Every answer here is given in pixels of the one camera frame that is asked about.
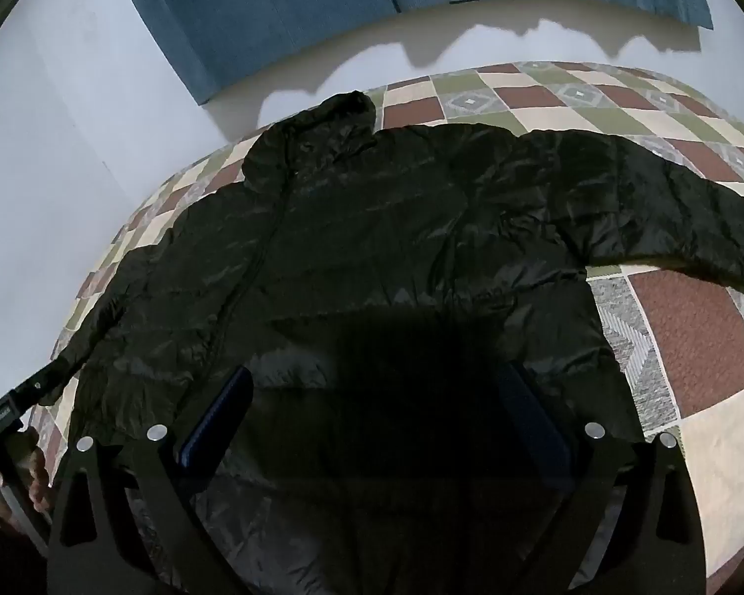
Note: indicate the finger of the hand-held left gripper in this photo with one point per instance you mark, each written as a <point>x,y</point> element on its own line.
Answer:
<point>40,383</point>

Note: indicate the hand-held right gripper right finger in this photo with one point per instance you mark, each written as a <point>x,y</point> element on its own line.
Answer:
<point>533,421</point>

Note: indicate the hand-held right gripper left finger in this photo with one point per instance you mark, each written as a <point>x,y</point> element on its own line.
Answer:
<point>217,412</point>

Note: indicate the black puffer jacket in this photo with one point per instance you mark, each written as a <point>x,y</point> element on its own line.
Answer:
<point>378,242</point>

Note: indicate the person's left hand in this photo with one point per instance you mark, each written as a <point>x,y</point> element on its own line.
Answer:
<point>39,474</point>

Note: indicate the checkered bedspread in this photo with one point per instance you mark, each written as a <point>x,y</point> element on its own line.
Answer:
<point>694,334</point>

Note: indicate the blue curtain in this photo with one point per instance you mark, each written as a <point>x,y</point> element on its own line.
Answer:
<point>273,6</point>

